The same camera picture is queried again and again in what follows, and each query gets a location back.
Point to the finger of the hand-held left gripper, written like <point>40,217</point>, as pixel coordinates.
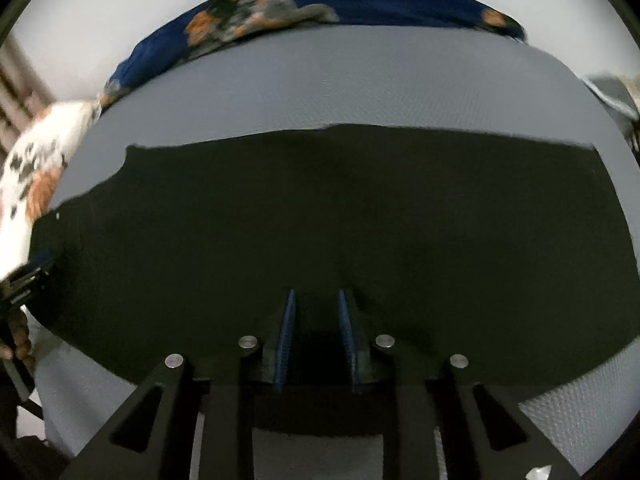
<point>42,261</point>

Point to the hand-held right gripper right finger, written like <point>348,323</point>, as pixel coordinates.
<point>348,340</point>

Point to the grey bed sheet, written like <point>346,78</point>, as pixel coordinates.
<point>350,75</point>

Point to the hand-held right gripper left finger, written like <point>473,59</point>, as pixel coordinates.
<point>286,340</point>

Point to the white floral pillow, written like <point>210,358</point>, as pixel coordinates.
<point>30,180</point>

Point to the black pants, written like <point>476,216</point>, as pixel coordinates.
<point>350,210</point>

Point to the person's left hand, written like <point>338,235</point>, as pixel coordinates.
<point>21,340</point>

